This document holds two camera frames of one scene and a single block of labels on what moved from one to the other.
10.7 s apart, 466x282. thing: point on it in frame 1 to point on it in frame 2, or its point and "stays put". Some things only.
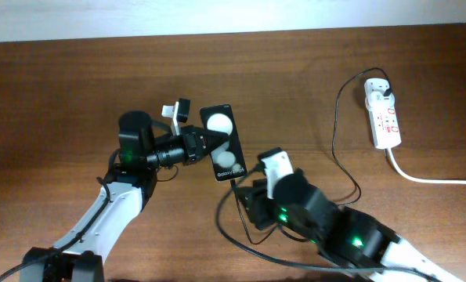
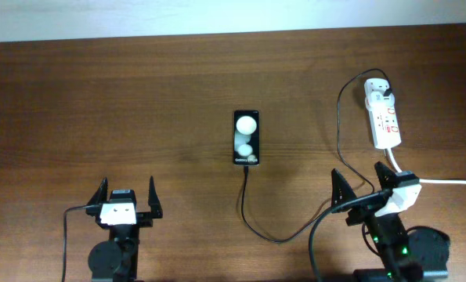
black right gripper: (256, 202) to (348, 193)
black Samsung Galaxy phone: (228, 158) to (246, 137)
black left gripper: (193, 144) to (146, 218)
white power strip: (384, 123) stays put
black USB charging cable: (333, 155) to (341, 206)
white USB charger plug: (377, 100) stays put
